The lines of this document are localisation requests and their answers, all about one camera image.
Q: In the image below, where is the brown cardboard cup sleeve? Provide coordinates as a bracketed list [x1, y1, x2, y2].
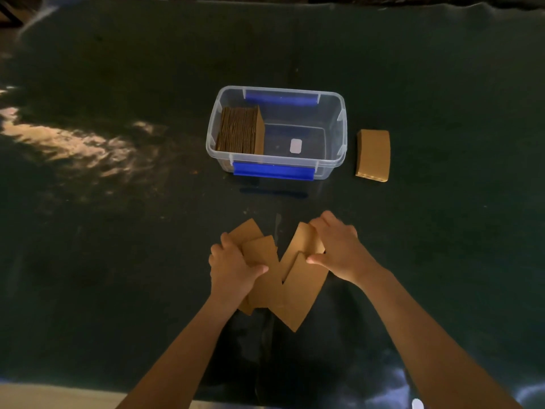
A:
[241, 235, 285, 310]
[229, 218, 265, 316]
[279, 222, 326, 282]
[272, 252, 330, 333]

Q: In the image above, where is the person's right forearm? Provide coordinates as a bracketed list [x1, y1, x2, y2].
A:
[357, 267, 523, 409]

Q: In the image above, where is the person's right hand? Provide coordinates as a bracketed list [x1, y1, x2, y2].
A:
[306, 210, 385, 288]

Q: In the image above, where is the flat stack of cardboard sleeves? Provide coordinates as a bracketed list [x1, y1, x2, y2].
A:
[355, 129, 391, 183]

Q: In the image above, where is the clear plastic storage box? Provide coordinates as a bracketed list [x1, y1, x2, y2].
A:
[206, 85, 347, 182]

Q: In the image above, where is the row of upright cardboard sleeves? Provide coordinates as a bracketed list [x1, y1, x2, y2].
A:
[215, 105, 266, 155]

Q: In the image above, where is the person's left hand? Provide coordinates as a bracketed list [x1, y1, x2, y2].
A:
[208, 232, 270, 305]

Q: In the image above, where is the dark green table cover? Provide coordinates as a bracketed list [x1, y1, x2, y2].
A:
[0, 0, 545, 407]

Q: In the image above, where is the blue box latch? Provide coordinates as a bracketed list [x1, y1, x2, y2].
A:
[245, 90, 320, 108]
[232, 162, 316, 182]

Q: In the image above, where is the person's left forearm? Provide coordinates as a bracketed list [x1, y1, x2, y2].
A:
[116, 294, 253, 409]

